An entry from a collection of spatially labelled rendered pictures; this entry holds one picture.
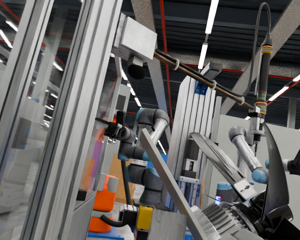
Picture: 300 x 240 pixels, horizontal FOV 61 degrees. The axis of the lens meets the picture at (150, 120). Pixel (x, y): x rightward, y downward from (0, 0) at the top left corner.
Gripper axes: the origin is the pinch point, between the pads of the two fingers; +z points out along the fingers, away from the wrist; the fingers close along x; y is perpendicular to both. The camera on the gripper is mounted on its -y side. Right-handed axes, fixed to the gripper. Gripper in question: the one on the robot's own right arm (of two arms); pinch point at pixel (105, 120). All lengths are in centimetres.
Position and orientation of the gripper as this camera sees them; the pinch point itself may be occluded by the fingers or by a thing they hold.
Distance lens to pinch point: 132.2
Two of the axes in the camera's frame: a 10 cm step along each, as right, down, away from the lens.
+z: -3.3, -2.4, -9.1
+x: -8.9, -2.4, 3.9
